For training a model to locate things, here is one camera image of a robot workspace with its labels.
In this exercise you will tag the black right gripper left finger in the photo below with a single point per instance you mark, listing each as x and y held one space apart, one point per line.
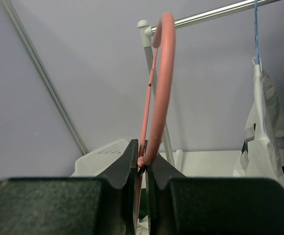
101 205

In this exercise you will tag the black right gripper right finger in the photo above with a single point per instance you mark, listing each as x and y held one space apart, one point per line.
180 205

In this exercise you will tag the green and white raglan shirt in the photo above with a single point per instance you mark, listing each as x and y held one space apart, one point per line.
143 210

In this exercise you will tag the white tank top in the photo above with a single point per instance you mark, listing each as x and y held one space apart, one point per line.
260 155

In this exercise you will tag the light blue hanger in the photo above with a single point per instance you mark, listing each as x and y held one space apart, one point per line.
256 36

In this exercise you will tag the pink wire hanger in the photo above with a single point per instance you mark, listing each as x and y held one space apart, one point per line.
165 38

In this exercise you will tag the white plastic basket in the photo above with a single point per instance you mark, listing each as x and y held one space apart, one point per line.
96 161

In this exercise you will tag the metal clothes rack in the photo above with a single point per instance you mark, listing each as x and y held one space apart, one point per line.
203 63

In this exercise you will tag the aluminium corner frame post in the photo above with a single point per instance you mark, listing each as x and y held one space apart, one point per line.
26 42

